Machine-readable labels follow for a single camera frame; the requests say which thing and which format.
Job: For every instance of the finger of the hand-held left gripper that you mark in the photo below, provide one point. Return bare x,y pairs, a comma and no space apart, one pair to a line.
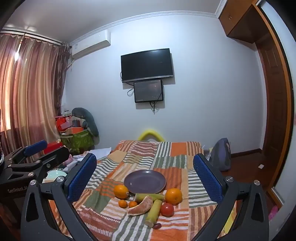
55,157
34,147

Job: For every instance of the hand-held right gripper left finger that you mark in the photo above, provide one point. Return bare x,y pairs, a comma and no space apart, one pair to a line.
82,178

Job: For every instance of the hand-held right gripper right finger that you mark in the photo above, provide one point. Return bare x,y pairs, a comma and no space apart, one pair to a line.
207,178

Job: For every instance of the large orange with sticker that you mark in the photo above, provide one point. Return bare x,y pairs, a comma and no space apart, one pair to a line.
120,191

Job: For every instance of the small tangerine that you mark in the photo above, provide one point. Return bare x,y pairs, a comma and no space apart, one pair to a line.
132,204
122,203

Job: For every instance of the red tomato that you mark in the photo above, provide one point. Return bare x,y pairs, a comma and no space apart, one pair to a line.
167,209

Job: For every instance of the yellow-green corn cob back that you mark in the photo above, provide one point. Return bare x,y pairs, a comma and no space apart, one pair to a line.
159,197

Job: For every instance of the yellow-green corn cob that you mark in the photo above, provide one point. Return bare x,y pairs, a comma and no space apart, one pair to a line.
159,197
154,212

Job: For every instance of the yellow-green corn cob front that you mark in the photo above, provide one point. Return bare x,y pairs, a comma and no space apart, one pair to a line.
154,212

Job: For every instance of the purple plate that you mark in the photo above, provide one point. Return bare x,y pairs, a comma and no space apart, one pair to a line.
144,182

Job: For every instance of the dark purple grape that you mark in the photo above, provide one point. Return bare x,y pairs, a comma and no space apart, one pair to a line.
157,226

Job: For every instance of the red flat box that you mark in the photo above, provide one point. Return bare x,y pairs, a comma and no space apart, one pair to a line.
54,147

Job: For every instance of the pink toy figure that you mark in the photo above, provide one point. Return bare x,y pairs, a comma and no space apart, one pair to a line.
69,160

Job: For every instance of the pale green round lid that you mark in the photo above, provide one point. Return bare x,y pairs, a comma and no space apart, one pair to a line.
55,175

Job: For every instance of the grey purple backpack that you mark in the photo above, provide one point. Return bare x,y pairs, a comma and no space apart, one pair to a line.
220,155

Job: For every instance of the white cloth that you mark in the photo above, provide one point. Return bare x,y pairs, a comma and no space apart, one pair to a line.
100,153

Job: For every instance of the orange box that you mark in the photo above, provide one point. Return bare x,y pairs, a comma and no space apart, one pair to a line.
75,130

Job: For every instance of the striped patchwork blanket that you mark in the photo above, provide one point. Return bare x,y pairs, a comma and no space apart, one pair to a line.
175,162

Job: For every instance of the red gift bag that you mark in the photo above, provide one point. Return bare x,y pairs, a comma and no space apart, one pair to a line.
62,122

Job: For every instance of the pink striped curtain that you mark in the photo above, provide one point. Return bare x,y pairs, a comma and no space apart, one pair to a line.
30,88

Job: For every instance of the pink slipper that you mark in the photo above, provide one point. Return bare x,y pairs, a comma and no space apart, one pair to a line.
272,212

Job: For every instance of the wooden door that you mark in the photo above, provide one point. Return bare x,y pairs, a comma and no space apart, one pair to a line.
275,115

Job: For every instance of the white air conditioner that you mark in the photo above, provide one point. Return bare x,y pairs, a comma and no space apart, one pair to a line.
91,45

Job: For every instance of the small black wall monitor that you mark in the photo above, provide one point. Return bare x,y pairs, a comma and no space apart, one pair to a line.
148,91

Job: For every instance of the black wall television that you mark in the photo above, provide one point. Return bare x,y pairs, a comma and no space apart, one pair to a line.
146,64

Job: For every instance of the wooden wall cabinet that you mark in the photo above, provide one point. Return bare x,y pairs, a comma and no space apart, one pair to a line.
240,20

